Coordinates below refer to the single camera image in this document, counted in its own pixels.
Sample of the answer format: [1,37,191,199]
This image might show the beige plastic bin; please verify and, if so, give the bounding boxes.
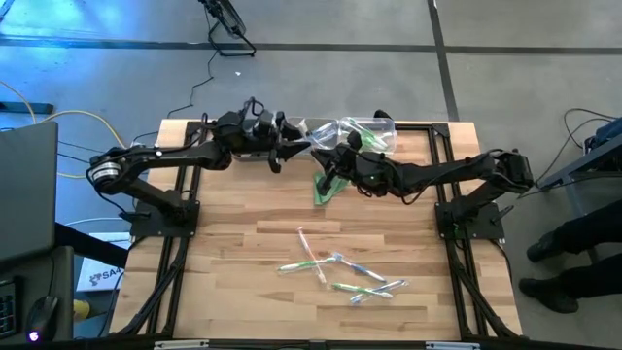
[284,116,341,162]

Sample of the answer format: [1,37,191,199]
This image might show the yellow object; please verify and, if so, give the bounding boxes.
[72,298,92,323]

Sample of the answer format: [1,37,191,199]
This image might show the white table bracket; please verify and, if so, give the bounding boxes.
[153,339,211,350]
[425,340,481,350]

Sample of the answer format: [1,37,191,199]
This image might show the black computer mouse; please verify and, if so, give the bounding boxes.
[24,295,60,344]

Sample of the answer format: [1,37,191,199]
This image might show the clear plastic bin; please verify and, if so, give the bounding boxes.
[338,116,398,159]

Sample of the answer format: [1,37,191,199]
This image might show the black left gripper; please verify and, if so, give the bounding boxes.
[216,110,313,174]

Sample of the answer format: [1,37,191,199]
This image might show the dark desk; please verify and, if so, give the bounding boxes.
[0,245,75,344]

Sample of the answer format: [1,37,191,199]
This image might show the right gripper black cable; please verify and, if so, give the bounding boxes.
[357,182,424,205]

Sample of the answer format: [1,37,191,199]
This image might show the orange toothbrush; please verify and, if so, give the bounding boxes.
[296,227,328,285]

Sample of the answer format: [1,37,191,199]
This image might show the black floor cable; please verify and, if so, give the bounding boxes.
[534,107,616,186]
[130,47,216,147]

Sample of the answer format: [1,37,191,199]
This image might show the white floor cable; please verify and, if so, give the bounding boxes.
[64,216,128,228]

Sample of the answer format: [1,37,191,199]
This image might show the white printed box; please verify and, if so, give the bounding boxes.
[76,256,125,294]

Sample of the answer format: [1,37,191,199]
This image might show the yellow cable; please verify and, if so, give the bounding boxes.
[0,80,127,180]

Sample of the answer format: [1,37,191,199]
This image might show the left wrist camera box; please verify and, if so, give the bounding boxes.
[252,110,277,138]

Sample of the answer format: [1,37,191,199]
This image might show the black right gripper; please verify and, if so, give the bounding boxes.
[310,129,404,198]

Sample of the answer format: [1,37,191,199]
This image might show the blue object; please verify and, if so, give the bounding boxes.
[585,115,622,150]

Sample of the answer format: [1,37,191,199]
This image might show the person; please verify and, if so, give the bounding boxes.
[553,198,622,300]

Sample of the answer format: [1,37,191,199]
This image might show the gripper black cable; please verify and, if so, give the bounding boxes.
[240,96,266,121]
[357,182,424,205]

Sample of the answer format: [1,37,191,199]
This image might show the green toothbrush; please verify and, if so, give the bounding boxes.
[277,257,340,273]
[363,133,396,153]
[331,282,395,299]
[347,119,390,150]
[362,123,394,147]

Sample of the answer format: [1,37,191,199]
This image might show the blue toothbrush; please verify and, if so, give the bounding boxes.
[332,251,389,284]
[306,121,340,150]
[349,278,408,305]

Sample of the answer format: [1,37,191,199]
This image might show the black stand foot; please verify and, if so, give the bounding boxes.
[0,100,54,116]

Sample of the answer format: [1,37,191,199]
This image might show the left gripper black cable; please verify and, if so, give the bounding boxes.
[240,96,266,121]

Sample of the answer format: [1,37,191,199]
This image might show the person's shoe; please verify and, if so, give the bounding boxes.
[526,230,566,264]
[517,276,580,315]

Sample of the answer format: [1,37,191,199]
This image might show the grey computer monitor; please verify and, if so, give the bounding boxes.
[0,120,60,267]

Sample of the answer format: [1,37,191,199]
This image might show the backlit keyboard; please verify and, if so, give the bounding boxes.
[0,279,21,341]

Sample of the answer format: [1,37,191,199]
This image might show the green cloth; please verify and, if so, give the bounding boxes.
[313,170,351,206]

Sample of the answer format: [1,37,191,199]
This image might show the grey desk frame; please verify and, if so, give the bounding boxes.
[536,138,622,263]

